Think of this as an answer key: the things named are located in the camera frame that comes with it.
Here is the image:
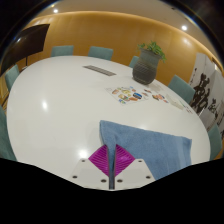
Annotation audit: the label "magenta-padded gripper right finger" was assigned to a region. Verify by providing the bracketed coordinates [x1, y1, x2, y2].
[113, 144, 156, 191]

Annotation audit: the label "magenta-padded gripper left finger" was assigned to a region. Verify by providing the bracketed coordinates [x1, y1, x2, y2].
[69, 143, 113, 190]

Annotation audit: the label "blue terry towel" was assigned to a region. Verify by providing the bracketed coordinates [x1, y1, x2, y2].
[99, 119, 193, 190]

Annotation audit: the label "colourful sticker sheet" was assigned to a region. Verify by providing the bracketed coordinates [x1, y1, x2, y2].
[105, 86, 145, 106]

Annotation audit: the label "flat white box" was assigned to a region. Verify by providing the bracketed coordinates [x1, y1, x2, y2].
[165, 94, 185, 111]

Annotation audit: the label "white folding screen with calligraphy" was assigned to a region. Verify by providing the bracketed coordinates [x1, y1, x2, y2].
[188, 52, 224, 135]

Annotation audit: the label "green plant in grey pot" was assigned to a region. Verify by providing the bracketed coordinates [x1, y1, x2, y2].
[132, 40, 167, 86]

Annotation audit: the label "teal office chairs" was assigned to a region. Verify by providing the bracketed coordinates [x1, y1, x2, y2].
[0, 44, 224, 163]

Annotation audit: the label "black television screen on stand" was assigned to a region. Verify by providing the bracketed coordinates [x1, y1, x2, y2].
[0, 23, 51, 75]

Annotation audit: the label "round ceiling lights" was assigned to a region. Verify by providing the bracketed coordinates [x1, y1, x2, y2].
[51, 3, 190, 32]

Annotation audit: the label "grey table cable hatch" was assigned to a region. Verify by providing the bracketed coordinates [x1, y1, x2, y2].
[82, 64, 118, 77]

